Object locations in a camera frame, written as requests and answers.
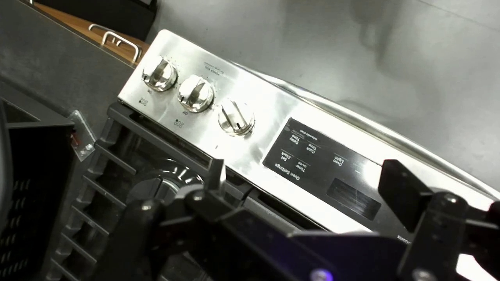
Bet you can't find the stainless steel stove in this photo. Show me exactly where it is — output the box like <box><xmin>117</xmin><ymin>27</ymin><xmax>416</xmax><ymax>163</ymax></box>
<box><xmin>45</xmin><ymin>30</ymin><xmax>498</xmax><ymax>281</ymax></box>

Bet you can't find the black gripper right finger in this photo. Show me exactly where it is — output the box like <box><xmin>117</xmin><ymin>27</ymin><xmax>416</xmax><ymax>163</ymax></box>
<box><xmin>378</xmin><ymin>160</ymin><xmax>500</xmax><ymax>281</ymax></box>

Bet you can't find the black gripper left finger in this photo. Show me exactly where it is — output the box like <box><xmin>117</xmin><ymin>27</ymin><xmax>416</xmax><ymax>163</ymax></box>
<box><xmin>91</xmin><ymin>185</ymin><xmax>219</xmax><ymax>281</ymax></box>

